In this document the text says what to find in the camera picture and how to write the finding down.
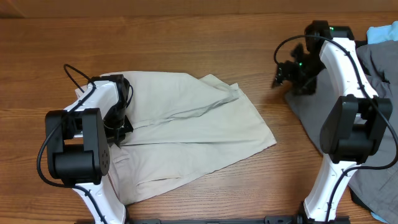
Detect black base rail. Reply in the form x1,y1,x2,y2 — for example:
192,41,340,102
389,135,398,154
125,215,326,224

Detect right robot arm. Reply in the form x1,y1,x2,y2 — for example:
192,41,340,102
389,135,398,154
264,21,397,223

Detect black garment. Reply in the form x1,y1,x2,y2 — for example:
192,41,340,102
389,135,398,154
355,40,368,49

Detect beige shorts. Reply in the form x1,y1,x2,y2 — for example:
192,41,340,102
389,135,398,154
74,70,277,206

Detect grey shorts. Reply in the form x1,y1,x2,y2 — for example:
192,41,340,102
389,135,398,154
285,40,397,223

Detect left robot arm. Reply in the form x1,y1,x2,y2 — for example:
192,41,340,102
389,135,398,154
39,74,133,223

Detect light blue garment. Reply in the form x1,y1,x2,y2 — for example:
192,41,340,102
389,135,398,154
366,21,398,44

